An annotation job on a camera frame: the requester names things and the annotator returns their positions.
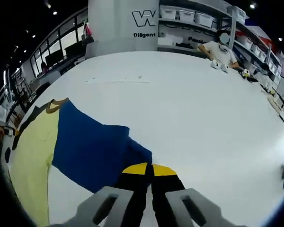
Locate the white storage bin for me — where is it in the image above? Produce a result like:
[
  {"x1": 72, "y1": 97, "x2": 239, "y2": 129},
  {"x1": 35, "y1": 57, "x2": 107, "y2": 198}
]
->
[
  {"x1": 195, "y1": 12, "x2": 214, "y2": 26},
  {"x1": 178, "y1": 10, "x2": 196, "y2": 23},
  {"x1": 160, "y1": 8, "x2": 178, "y2": 20}
]

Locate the pink hanging bag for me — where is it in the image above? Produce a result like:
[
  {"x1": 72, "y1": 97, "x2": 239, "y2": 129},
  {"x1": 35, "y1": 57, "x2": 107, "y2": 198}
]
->
[{"x1": 81, "y1": 21, "x2": 95, "y2": 44}]

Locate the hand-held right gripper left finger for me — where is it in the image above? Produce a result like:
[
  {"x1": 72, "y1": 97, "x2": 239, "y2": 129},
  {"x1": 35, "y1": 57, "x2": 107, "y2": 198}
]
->
[{"x1": 71, "y1": 162, "x2": 153, "y2": 227}]

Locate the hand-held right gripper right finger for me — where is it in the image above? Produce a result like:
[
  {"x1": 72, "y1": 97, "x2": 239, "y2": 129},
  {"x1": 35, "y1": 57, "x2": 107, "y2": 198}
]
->
[{"x1": 151, "y1": 163, "x2": 228, "y2": 227}]

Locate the grey metal shelving rack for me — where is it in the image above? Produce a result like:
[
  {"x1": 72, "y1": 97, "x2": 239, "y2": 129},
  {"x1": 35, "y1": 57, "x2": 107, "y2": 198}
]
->
[{"x1": 157, "y1": 0, "x2": 283, "y2": 79}]

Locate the black computer monitor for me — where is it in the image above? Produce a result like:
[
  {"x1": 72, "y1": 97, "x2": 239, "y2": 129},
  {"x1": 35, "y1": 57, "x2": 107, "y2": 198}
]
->
[
  {"x1": 44, "y1": 49, "x2": 63, "y2": 66},
  {"x1": 65, "y1": 44, "x2": 86, "y2": 60}
]

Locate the yellow blue black garment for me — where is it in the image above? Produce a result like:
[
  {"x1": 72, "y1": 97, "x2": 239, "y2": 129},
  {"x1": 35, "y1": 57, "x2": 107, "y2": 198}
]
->
[{"x1": 4, "y1": 97, "x2": 153, "y2": 227}]

